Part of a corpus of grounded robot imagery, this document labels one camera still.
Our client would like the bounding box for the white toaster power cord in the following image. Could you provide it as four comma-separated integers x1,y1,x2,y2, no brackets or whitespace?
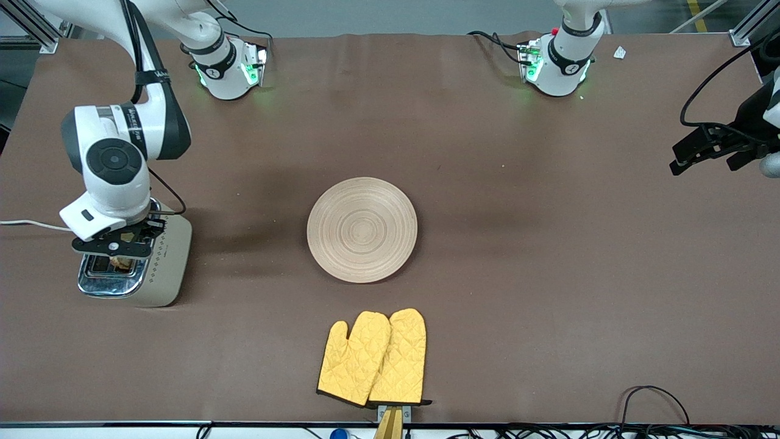
0,219,74,234

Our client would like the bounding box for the black cable at arm base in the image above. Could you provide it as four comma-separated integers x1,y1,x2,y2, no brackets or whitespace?
467,30,528,66

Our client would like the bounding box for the aluminium frame profile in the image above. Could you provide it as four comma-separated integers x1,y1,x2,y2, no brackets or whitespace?
0,0,83,54
728,0,780,46

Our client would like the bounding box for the yellow quilted oven mitt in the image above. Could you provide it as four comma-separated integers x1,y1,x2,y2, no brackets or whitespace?
367,308,433,407
317,311,392,407

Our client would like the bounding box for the brown table cover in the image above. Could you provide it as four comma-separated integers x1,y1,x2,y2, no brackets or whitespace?
0,32,780,425

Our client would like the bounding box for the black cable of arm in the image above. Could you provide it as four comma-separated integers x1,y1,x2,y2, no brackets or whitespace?
119,0,273,215
680,30,780,132

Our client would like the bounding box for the round wooden plate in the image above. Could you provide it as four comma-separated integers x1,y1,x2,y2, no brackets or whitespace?
307,177,418,284

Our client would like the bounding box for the wooden clamp with metal bracket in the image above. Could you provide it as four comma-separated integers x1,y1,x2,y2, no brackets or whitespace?
373,404,412,439

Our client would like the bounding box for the black looped cable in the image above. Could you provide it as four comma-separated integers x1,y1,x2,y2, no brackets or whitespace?
620,385,691,427

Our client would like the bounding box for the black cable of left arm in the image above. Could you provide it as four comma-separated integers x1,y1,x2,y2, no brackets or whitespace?
680,30,780,132

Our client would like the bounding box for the cream chrome two-slot toaster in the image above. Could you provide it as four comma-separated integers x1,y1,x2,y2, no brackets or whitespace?
77,195,193,308

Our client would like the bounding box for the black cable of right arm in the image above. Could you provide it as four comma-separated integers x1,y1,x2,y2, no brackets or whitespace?
119,0,273,215

